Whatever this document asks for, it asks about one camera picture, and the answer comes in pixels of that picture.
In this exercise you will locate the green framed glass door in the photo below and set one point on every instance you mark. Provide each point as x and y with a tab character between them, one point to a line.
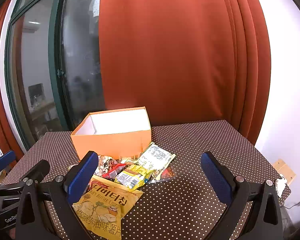
52	66

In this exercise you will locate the green noodle snack packet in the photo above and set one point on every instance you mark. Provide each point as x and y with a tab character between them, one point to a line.
155	159

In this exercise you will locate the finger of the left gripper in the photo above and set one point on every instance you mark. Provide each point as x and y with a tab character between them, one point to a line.
6	159
38	172

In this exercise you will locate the yellow honey butter chips bag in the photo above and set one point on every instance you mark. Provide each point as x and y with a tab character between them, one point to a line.
104	205

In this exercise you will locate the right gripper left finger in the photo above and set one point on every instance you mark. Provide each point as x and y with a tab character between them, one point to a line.
63	191

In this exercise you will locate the red cartoon face snack bag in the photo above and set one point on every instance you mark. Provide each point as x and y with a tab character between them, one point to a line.
108	167

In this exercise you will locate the yellow cartoon noodle snack packet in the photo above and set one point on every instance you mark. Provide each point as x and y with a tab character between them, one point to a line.
133	177

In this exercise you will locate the brown polka dot tablecloth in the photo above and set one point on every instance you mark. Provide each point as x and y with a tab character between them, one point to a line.
184	207

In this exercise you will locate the orange cardboard box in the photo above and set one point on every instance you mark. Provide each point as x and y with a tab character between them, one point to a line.
116	133

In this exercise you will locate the orange curtain right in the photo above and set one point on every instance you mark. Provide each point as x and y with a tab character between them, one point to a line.
187	60

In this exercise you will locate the red spicy strips clear packet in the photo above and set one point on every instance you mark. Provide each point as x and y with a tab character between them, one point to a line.
167	174

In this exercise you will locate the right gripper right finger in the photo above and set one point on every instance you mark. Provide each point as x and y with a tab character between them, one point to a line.
264	220

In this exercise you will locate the wooden board on floor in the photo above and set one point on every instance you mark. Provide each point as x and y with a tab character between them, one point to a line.
282	168

